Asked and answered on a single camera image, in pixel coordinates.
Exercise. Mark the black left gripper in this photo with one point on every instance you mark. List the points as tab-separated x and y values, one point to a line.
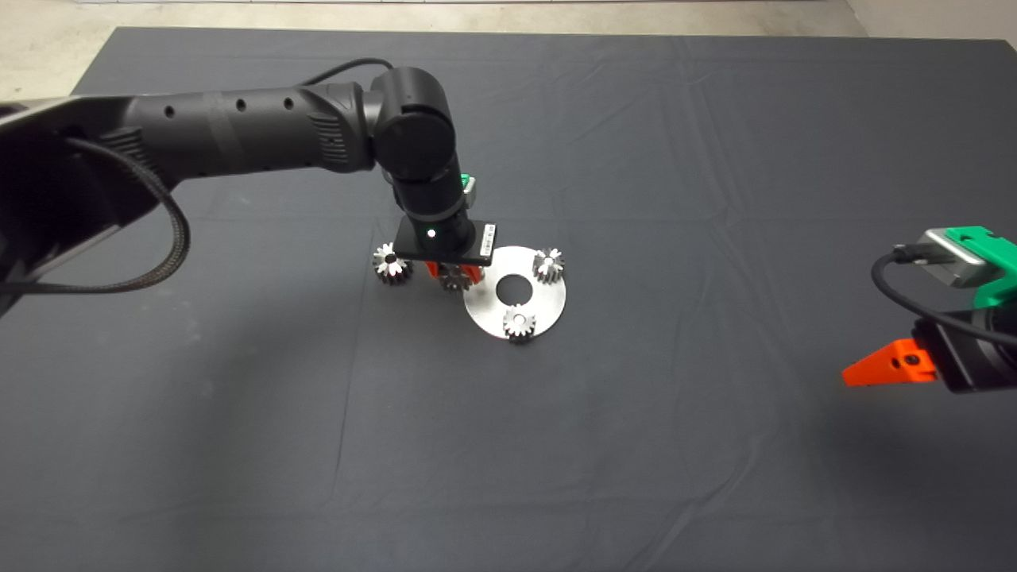
445	242

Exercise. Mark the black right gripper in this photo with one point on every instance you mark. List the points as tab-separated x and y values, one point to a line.
981	357

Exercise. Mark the small steel gear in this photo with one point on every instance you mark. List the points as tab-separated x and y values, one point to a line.
520	330
454	282
548	270

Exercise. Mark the large steel gear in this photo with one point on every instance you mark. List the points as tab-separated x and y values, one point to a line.
393	274

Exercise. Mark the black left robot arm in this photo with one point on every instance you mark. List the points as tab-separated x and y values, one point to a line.
238	131

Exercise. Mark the round metal plate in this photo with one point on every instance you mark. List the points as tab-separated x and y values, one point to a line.
548	306

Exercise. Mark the dark grey table cloth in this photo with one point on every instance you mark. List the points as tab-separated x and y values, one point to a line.
636	445

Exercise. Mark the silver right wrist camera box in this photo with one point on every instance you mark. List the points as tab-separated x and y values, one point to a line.
957	270

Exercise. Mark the green right camera mount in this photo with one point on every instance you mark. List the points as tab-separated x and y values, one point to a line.
997	250

